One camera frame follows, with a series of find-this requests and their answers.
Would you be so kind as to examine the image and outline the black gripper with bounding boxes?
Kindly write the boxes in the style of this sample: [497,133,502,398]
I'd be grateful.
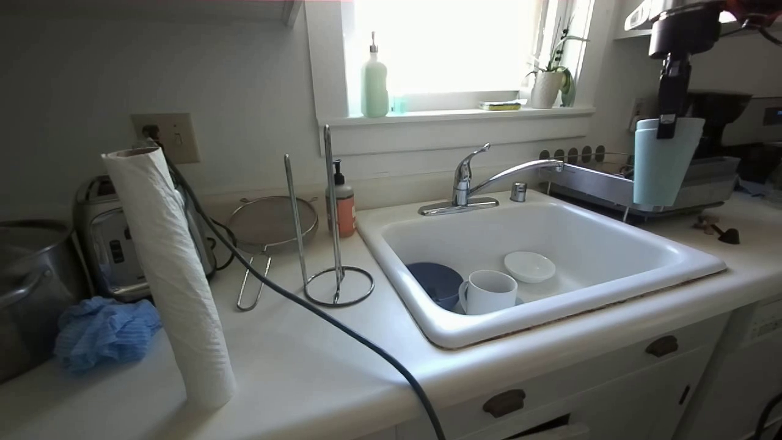
[648,6,720,116]

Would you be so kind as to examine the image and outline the light teal cups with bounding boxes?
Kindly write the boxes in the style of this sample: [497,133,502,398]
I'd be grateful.
[632,118,703,210]

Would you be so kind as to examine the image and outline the chrome sink sprayer cap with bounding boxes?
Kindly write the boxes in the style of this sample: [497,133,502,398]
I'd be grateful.
[510,184,527,203]

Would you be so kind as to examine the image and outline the white sink basin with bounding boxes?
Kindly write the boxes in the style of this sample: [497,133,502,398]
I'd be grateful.
[358,193,726,348]

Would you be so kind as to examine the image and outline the white mug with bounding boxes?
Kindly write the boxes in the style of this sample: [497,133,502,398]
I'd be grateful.
[458,269,518,315]

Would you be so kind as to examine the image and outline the potted plant in white pot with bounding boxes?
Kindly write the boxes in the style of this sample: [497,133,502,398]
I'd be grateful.
[525,28,576,107]

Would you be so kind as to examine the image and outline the metal dish rack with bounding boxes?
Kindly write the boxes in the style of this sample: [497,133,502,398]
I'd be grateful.
[547,158,737,219]

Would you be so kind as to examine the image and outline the yellow green sponge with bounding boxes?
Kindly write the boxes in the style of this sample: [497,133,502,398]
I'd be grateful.
[484,101,522,114]

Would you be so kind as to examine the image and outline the black measuring spoon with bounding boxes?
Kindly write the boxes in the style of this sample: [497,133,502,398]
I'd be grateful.
[694,219,739,246]

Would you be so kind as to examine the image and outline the chrome faucet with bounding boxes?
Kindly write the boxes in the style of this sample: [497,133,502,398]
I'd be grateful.
[418,143,567,219]

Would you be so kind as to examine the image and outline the green dish soap bottle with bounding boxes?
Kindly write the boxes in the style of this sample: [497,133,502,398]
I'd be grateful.
[362,40,387,118]

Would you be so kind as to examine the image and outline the blue bowl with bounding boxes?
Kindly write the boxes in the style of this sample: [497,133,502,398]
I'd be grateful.
[408,261,462,312]

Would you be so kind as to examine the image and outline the orange soap pump bottle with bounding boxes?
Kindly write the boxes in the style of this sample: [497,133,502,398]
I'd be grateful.
[326,159,356,238]

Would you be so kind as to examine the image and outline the metal paper towel holder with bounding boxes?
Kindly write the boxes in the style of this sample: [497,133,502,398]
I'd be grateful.
[284,125,375,309]

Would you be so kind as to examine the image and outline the metal mesh strainer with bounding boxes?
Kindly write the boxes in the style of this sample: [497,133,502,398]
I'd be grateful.
[227,197,318,313]

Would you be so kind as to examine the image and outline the white paper towel roll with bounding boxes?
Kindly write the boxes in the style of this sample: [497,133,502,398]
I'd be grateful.
[101,150,233,408]

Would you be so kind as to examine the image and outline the silver toaster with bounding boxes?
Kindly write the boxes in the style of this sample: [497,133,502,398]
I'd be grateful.
[70,172,220,303]

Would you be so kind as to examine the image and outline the blue cloth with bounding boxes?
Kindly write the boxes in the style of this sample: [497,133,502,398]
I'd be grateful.
[53,297,161,374]

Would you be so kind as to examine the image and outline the metal pot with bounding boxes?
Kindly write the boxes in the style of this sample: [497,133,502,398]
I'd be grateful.
[0,221,77,382]

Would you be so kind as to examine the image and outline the cabinet drawer handle right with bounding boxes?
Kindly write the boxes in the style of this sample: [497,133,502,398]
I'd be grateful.
[644,335,679,358]

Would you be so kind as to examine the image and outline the cabinet drawer handle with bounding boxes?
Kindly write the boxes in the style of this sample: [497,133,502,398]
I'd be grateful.
[480,389,525,418]
[644,335,679,358]

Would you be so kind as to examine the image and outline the cabinet drawer handle left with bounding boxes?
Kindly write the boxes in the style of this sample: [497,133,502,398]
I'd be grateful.
[480,389,525,418]

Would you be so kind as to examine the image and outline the black power cable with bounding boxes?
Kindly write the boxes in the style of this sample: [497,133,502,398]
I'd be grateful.
[142,122,448,440]

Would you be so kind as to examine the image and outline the wall power outlet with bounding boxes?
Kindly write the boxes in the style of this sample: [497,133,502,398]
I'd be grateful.
[131,114,200,165]

